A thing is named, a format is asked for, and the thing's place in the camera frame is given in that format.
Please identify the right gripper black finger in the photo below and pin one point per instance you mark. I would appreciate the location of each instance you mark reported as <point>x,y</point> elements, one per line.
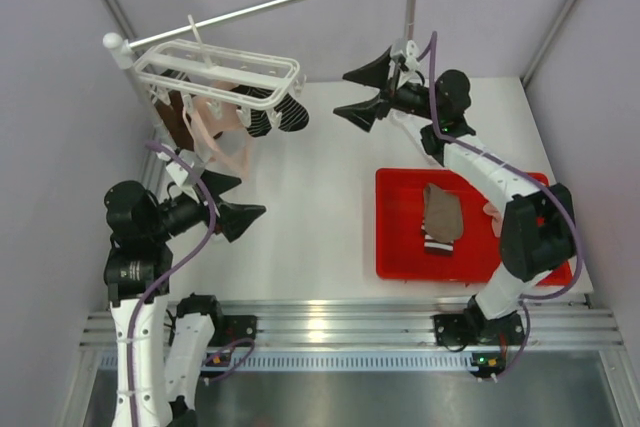
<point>374,74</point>
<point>363,114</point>

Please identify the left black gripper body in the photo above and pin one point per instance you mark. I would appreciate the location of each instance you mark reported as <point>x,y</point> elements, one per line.
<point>180,212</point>

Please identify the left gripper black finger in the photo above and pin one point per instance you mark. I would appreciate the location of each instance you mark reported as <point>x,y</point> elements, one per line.
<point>218,183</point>
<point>233,220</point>

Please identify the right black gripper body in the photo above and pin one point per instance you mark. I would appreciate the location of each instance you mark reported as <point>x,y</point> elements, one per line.
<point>412,98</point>

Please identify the white plastic clip hanger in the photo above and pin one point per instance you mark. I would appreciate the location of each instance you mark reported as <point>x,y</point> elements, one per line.
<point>252,82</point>

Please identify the taupe sock with striped cuff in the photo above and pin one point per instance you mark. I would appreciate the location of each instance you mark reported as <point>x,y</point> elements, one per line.
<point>442,215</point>

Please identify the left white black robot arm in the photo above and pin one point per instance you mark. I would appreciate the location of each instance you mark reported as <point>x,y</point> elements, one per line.
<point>160,355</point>

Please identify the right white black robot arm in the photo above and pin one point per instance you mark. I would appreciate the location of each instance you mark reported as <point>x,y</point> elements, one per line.
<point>455,145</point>

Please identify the black white striped sock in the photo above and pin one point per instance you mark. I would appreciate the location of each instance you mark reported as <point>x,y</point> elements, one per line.
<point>294,116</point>
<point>260,125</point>

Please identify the dark brown hanging sock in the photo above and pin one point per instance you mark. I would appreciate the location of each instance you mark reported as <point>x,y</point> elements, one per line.
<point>171,115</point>

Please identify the red plastic tray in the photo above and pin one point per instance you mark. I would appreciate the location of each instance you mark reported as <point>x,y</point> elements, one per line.
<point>535,237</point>

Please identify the pink sock in tray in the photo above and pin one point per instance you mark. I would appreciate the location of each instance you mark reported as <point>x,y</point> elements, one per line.
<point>496,218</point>

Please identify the white metal drying rack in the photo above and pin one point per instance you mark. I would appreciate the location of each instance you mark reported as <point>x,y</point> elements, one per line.
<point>125,52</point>

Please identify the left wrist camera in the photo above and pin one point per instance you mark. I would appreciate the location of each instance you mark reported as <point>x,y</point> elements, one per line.
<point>184,169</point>

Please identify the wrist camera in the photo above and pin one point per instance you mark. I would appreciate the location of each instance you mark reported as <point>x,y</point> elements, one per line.
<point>184,169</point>
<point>406,54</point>

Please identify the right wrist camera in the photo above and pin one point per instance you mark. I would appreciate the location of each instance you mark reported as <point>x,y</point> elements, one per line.
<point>406,54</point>

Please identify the aluminium mounting rail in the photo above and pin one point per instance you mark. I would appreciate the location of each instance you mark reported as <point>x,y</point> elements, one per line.
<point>406,334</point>

